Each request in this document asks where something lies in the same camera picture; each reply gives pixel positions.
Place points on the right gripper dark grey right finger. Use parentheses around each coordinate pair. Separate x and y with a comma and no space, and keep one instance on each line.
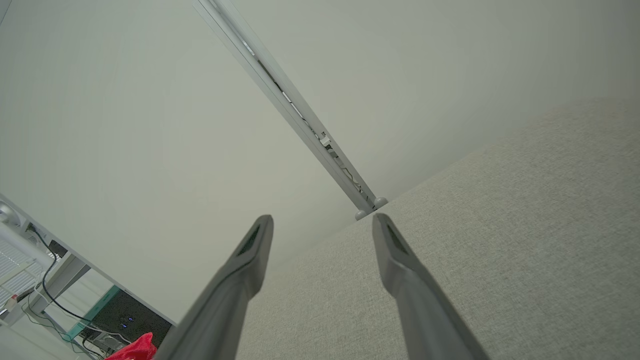
(425,310)

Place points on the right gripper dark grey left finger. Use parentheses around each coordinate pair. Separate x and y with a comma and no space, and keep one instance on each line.
(225,300)

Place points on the red cotton garment white inside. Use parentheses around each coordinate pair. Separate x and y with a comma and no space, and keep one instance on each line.
(135,350)

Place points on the black computer tower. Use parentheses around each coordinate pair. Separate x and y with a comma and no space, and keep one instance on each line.
(130,312)

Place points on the flat teal box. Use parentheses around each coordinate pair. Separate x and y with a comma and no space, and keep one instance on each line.
(93,312)

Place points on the black inline power brick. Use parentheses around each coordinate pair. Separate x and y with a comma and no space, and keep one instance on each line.
(58,249)

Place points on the grey metal partition post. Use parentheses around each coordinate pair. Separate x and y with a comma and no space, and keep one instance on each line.
(300,112)

